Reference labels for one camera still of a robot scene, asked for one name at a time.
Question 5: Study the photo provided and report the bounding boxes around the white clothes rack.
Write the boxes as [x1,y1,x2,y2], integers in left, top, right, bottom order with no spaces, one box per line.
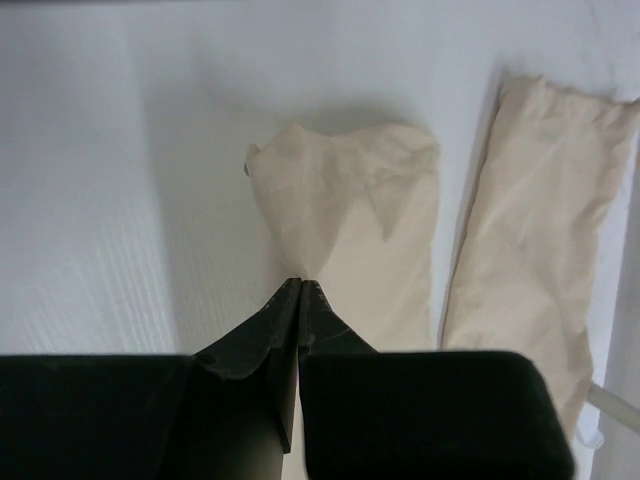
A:
[576,383,639,450]

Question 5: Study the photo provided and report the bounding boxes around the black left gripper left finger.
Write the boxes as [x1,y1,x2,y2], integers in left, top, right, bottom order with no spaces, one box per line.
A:
[1,279,301,479]

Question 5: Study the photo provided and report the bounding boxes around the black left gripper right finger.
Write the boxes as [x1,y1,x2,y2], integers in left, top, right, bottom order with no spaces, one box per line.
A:
[298,281,575,479]

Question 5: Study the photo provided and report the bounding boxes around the beige trousers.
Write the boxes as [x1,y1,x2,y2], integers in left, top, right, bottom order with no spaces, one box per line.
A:
[245,77,639,437]

